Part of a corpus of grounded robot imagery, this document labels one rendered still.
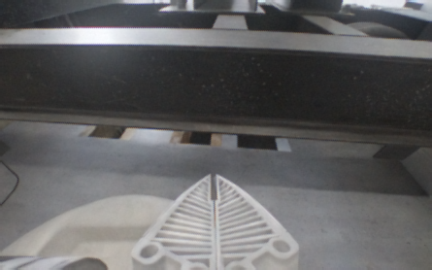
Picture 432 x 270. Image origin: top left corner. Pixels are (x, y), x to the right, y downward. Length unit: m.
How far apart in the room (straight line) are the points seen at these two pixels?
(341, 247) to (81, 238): 0.90
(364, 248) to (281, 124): 0.64
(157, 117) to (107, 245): 0.37
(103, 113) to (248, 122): 0.50
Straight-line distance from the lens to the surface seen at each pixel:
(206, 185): 0.17
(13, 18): 0.88
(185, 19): 1.24
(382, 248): 1.03
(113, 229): 0.49
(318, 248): 0.87
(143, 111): 0.60
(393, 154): 0.90
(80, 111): 0.74
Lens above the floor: 0.76
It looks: 45 degrees down
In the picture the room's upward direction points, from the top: 1 degrees clockwise
